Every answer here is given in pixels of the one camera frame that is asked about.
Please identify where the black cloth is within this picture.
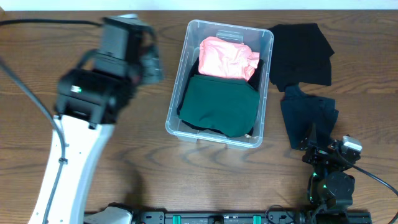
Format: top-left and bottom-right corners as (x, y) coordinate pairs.
(269, 23), (335, 92)

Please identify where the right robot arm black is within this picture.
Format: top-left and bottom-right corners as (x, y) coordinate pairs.
(298, 124), (363, 215)

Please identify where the green garment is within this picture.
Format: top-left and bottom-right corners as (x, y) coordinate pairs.
(178, 73), (261, 138)

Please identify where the dark teal garment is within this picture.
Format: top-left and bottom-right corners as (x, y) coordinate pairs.
(280, 85), (339, 149)

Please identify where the pink garment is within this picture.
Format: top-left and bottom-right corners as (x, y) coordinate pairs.
(198, 37), (260, 81)

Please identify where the black mounting rail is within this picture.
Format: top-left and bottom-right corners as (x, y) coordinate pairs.
(133, 211), (373, 224)

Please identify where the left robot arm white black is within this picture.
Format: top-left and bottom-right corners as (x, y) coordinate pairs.
(30, 14), (164, 223)

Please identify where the clear plastic storage bin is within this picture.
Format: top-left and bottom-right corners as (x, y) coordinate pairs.
(165, 19), (274, 150)

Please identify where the black knit garment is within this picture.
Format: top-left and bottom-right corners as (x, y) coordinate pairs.
(176, 57), (265, 138)

